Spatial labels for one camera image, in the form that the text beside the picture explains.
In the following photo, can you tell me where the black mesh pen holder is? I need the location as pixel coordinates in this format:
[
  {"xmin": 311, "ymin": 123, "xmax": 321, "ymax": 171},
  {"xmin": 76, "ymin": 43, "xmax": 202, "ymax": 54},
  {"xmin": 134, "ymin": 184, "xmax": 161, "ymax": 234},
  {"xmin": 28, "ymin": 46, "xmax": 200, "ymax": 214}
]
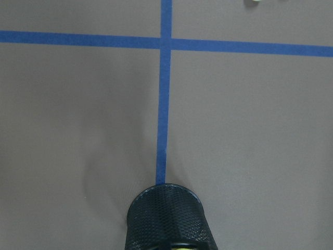
[{"xmin": 124, "ymin": 183, "xmax": 217, "ymax": 249}]

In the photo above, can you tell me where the yellow highlighter pen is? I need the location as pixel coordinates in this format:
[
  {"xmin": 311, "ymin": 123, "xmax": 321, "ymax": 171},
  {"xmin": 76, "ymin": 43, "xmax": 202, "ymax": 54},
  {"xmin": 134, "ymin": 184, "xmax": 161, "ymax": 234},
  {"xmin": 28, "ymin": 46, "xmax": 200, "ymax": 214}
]
[{"xmin": 171, "ymin": 245, "xmax": 197, "ymax": 250}]

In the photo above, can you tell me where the brown paper table mat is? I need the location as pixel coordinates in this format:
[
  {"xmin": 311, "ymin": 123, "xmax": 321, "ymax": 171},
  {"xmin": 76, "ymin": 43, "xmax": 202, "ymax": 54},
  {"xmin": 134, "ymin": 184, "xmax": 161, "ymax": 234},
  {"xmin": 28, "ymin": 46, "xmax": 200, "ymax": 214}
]
[{"xmin": 1, "ymin": 1, "xmax": 332, "ymax": 249}]

